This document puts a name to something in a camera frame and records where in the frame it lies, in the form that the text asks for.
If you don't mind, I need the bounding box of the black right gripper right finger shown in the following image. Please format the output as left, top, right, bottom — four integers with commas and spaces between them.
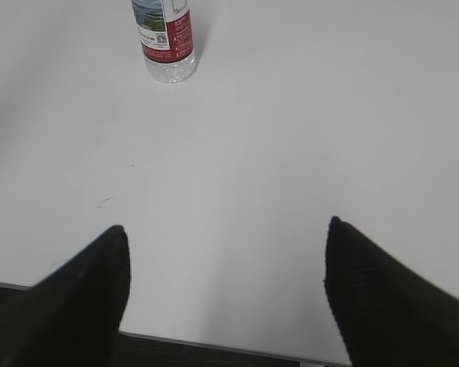
324, 216, 459, 366

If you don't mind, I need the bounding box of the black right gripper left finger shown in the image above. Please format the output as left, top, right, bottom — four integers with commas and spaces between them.
0, 225, 131, 366

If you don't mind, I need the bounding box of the clear plastic water bottle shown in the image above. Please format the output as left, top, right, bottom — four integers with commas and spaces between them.
132, 0, 196, 83

